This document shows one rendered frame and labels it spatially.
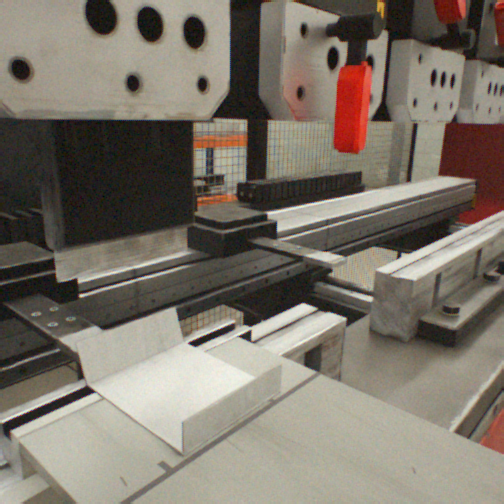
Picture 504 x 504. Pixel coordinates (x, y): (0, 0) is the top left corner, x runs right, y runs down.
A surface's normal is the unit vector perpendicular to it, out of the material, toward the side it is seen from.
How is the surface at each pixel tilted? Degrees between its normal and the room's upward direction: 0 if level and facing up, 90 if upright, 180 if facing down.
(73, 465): 0
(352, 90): 91
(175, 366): 0
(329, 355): 90
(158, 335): 69
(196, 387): 0
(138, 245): 90
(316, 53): 90
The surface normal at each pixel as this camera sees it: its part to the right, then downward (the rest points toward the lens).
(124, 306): 0.75, 0.22
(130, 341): 0.72, -0.14
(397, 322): -0.66, 0.20
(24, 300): 0.03, -0.96
